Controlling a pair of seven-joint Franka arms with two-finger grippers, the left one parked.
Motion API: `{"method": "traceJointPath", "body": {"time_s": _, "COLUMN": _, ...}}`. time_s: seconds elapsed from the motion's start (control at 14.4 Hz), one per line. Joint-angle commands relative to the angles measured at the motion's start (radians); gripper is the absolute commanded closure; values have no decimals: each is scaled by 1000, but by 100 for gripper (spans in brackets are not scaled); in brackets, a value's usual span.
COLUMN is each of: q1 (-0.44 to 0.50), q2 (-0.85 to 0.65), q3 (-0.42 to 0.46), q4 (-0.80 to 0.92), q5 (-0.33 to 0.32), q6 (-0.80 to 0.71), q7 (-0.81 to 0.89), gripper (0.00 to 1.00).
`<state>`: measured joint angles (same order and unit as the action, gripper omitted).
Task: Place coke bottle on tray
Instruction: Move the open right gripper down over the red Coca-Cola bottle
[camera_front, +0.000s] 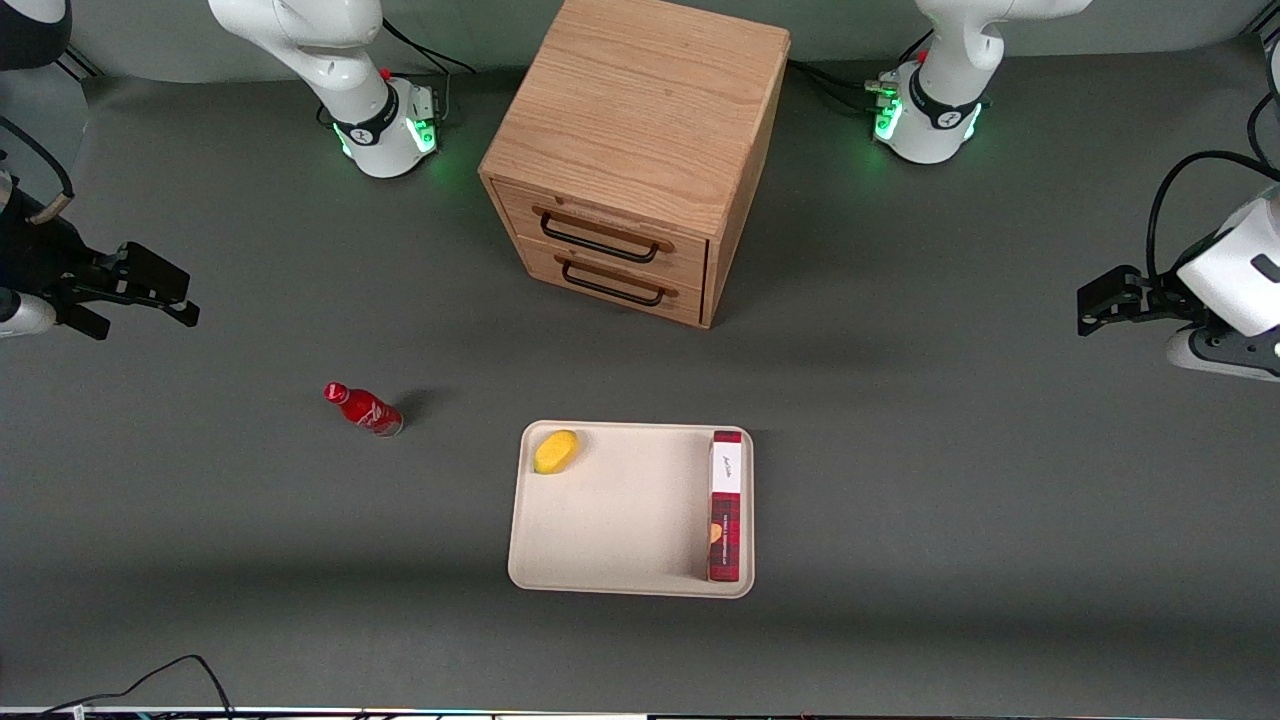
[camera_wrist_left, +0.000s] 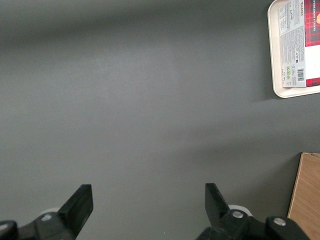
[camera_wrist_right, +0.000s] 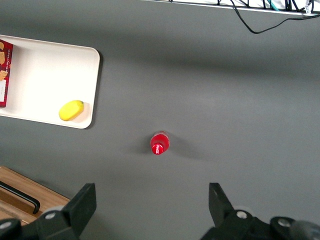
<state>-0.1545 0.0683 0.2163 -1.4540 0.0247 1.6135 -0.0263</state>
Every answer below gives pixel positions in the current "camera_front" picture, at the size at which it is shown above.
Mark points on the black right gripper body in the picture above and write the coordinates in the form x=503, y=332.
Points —
x=42, y=255

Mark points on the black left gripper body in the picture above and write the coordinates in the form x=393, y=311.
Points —
x=1150, y=297

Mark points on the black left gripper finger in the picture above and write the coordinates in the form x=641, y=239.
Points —
x=1175, y=315
x=1105, y=295

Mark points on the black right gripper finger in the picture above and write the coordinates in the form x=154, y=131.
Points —
x=150, y=275
x=85, y=322

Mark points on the red coke bottle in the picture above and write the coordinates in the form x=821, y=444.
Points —
x=365, y=410

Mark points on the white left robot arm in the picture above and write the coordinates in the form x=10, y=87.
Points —
x=1235, y=270

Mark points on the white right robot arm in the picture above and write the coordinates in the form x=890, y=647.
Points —
x=300, y=40

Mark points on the cream plastic tray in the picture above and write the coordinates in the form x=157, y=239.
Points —
x=630, y=520

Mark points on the yellow toy mango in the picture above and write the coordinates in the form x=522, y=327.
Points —
x=556, y=452

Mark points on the red plaid carton box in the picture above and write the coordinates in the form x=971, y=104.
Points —
x=725, y=530

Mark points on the wooden drawer front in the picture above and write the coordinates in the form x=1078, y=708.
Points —
x=610, y=222
x=620, y=297

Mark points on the wooden drawer cabinet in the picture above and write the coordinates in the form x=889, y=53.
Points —
x=640, y=90

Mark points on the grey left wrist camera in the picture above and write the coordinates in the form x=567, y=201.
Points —
x=1215, y=355

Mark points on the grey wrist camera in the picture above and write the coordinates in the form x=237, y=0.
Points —
x=1215, y=355
x=25, y=315

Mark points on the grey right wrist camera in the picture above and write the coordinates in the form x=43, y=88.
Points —
x=25, y=315

